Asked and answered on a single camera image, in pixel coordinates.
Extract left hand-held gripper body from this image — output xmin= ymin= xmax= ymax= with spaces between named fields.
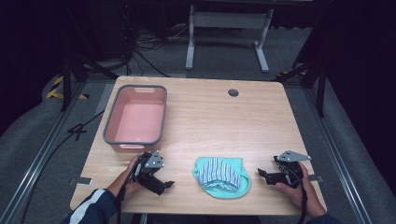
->
xmin=133 ymin=149 xmax=167 ymax=196

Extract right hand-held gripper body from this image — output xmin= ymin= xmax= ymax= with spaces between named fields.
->
xmin=266 ymin=149 xmax=312 ymax=189

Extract teal and striped garment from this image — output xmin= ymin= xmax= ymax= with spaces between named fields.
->
xmin=191 ymin=156 xmax=252 ymax=200

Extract pink basin with grey rim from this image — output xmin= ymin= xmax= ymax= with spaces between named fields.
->
xmin=102 ymin=84 xmax=168 ymax=154

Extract person's left hand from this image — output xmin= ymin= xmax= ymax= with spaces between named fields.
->
xmin=106 ymin=155 xmax=145 ymax=198

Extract person's right hand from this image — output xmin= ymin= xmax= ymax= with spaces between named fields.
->
xmin=275 ymin=161 xmax=328 ymax=219

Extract black tape cross mark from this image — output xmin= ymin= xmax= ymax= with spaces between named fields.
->
xmin=67 ymin=122 xmax=89 ymax=142

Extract black metal stand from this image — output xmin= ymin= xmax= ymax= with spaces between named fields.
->
xmin=60 ymin=50 xmax=120 ymax=113
xmin=273 ymin=54 xmax=329 ymax=119

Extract yellow and black floor tape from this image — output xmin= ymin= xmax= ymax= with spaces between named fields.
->
xmin=45 ymin=75 xmax=91 ymax=101

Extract right hand-held gripper cable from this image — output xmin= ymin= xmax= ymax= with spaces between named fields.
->
xmin=281 ymin=166 xmax=310 ymax=224

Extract hand-held gripper cable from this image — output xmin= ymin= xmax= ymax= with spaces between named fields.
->
xmin=115 ymin=160 xmax=139 ymax=224
xmin=281 ymin=166 xmax=310 ymax=224

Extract left hand-held gripper cable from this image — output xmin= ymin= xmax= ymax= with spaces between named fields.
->
xmin=115 ymin=160 xmax=139 ymax=224

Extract metal floor rail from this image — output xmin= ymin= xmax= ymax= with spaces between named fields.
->
xmin=0 ymin=79 xmax=90 ymax=224
xmin=302 ymin=87 xmax=374 ymax=224

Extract long black floor cable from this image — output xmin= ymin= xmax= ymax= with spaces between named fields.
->
xmin=18 ymin=109 xmax=106 ymax=224

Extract bundle of black floor cables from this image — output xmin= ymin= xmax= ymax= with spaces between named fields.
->
xmin=122 ymin=3 xmax=191 ymax=78

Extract white metal table frame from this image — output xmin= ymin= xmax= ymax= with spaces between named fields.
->
xmin=185 ymin=4 xmax=276 ymax=75

